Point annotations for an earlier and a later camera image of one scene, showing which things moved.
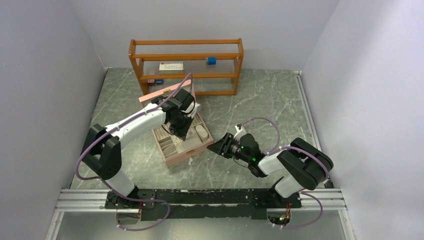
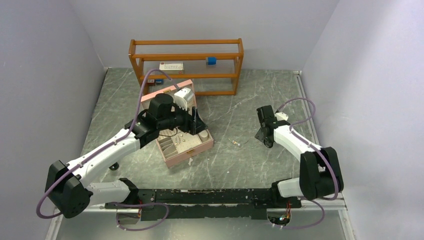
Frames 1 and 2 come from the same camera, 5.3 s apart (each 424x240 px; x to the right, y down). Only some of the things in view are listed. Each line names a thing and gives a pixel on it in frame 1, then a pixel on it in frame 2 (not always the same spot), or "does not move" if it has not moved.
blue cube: x=211 y=61 does not move
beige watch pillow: x=202 y=133 does not move
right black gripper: x=222 y=146 → x=259 y=136
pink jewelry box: x=172 y=148 does not move
